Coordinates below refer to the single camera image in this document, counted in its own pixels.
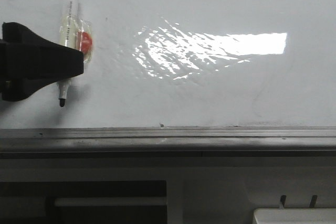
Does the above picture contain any white horizontal bar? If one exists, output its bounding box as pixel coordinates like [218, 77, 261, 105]
[55, 197, 167, 207]

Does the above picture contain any white whiteboard with metal frame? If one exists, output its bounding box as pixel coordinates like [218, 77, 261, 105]
[1, 0, 335, 156]

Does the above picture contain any white whiteboard marker black tip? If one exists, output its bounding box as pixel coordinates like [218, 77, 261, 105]
[56, 0, 80, 108]

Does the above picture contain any white slotted metal shelf frame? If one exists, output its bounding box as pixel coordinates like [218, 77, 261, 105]
[1, 155, 335, 223]

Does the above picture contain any white tray under board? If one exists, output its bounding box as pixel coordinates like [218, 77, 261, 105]
[252, 208, 335, 223]

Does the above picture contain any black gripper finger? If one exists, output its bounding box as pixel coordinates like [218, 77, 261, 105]
[2, 22, 84, 79]
[1, 77, 71, 101]

